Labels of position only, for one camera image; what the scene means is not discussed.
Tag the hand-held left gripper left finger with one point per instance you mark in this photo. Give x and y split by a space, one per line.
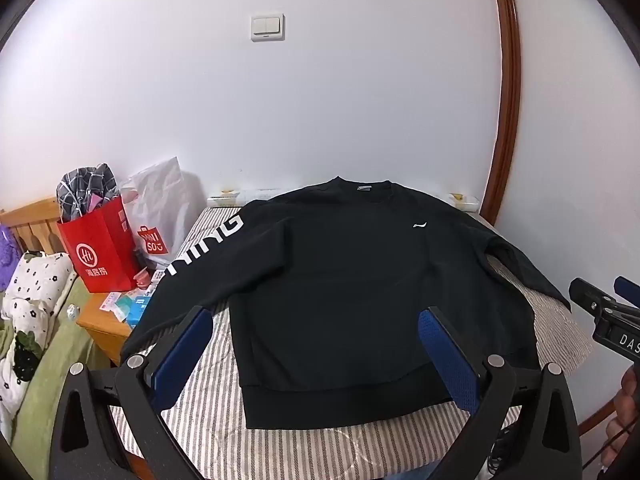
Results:
180 350

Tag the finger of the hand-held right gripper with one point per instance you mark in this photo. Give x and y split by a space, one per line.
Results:
629 291
587 295

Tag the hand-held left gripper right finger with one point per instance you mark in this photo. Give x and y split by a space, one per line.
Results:
445 355

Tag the black sweatshirt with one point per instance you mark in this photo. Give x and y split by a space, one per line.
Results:
325 285

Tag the person's right hand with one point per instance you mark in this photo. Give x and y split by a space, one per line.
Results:
627 410

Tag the blue box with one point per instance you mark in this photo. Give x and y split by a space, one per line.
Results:
139 312

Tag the striped bed mattress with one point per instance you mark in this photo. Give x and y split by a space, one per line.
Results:
210 410

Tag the white paper card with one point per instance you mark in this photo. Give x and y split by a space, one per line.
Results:
115 305

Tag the red snack packet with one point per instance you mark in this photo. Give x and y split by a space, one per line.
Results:
144 276

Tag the wooden nightstand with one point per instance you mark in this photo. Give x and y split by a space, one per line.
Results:
100 322

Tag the red paper bag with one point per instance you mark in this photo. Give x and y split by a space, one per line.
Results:
100 250

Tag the green blanket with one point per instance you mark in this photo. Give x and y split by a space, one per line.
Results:
50 395

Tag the white plastic bag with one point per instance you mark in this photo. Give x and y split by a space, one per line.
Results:
160 195

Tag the white patterned bolster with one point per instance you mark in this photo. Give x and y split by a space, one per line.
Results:
225 199

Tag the floral white pillow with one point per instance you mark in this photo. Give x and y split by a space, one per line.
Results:
35 280

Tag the checkered grey cloth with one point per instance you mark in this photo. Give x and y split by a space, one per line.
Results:
75 190

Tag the wooden headboard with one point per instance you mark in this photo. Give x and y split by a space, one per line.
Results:
35 222

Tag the purple plush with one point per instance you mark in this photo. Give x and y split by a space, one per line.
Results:
6 255

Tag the wooden door frame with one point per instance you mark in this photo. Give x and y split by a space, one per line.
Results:
507 85

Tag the white light switch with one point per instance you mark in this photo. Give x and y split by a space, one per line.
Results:
267 27

